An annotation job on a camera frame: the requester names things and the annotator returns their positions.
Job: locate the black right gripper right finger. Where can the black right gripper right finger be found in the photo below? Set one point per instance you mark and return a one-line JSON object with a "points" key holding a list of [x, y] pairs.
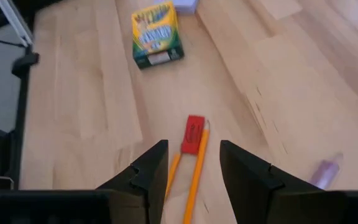
{"points": [[247, 186]]}

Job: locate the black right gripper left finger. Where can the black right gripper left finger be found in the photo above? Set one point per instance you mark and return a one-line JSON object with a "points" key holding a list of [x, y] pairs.
{"points": [[145, 186]]}

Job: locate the short yellow pencil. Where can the short yellow pencil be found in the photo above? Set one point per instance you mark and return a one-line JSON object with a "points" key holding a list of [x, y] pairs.
{"points": [[173, 172]]}

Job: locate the long yellow pencil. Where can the long yellow pencil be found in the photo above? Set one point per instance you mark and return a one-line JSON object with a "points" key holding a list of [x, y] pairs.
{"points": [[197, 168]]}

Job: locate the small red box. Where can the small red box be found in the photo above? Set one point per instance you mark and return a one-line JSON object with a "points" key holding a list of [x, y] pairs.
{"points": [[193, 135]]}

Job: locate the purple glue stick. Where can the purple glue stick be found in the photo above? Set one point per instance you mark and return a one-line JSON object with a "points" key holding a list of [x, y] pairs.
{"points": [[325, 172]]}

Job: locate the yellow green crayon box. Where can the yellow green crayon box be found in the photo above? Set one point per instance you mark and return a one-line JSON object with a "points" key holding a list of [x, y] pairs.
{"points": [[155, 31]]}

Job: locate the lavender paper sheet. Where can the lavender paper sheet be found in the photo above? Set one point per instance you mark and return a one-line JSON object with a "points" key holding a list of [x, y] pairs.
{"points": [[185, 5]]}

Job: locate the white light bar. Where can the white light bar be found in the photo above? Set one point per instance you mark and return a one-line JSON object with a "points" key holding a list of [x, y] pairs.
{"points": [[15, 21]]}

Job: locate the black rig frame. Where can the black rig frame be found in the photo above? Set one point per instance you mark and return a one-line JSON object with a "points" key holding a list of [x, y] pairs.
{"points": [[20, 124]]}

